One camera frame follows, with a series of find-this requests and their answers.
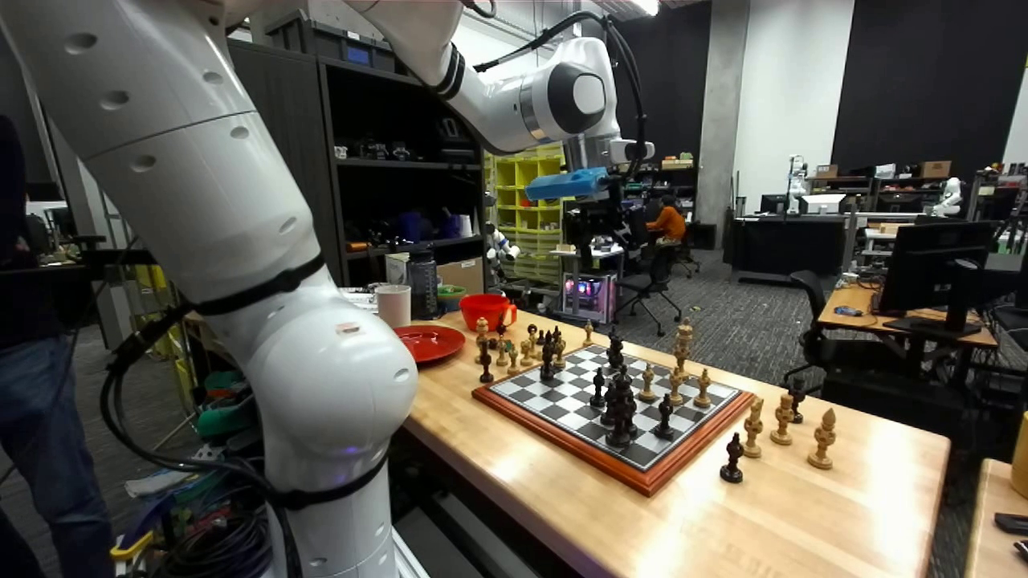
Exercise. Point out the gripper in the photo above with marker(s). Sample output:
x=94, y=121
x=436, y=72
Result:
x=608, y=215

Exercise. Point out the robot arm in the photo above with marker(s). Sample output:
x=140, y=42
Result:
x=241, y=241

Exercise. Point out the tall light wooden chess piece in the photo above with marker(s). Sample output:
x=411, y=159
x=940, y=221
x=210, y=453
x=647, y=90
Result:
x=683, y=343

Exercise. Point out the tall black chess piece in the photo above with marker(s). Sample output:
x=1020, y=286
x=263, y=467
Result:
x=622, y=417

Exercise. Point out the standing desk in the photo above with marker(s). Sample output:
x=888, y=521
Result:
x=590, y=255

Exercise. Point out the person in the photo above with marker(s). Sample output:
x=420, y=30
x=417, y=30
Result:
x=40, y=401
x=668, y=221

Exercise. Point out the yellow shelf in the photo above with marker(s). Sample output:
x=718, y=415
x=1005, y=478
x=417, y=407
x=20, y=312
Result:
x=530, y=217

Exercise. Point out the office chair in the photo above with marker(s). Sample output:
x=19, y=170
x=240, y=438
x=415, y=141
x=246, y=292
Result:
x=649, y=285
x=687, y=253
x=819, y=337

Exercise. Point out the lit computer case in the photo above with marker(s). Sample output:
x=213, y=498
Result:
x=590, y=297

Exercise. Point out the red mug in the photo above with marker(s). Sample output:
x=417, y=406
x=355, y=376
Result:
x=484, y=311

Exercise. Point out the cardboard box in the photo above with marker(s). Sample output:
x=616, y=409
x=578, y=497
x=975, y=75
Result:
x=462, y=275

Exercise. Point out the green bowl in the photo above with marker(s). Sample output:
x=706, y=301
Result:
x=450, y=299

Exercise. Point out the black table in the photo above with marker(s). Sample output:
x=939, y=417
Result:
x=787, y=241

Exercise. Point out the wooden chessboard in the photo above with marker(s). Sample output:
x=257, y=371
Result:
x=562, y=401

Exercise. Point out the dark water bottle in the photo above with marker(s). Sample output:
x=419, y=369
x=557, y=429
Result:
x=423, y=285

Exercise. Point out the red plate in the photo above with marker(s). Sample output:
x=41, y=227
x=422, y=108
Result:
x=428, y=342

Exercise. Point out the white cup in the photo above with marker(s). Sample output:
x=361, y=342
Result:
x=393, y=307

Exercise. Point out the wooden desk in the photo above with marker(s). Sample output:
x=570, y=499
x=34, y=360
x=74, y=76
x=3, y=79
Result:
x=855, y=309

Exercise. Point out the monitor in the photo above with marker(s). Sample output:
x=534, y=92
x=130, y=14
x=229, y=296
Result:
x=932, y=265

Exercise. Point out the grey storage crate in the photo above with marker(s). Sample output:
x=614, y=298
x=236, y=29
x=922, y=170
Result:
x=329, y=40

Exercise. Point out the black shelf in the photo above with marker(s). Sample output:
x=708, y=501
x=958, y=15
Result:
x=281, y=120

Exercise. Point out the white humanoid robot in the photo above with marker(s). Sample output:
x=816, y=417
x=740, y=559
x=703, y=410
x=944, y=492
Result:
x=949, y=197

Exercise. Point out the wooden table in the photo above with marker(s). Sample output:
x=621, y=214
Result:
x=992, y=514

